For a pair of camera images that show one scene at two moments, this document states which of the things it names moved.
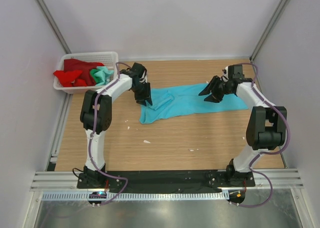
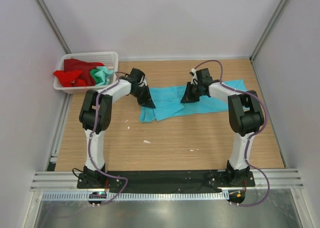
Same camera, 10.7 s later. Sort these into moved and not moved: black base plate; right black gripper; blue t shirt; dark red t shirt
Moved: right black gripper
Not moved: dark red t shirt; black base plate; blue t shirt
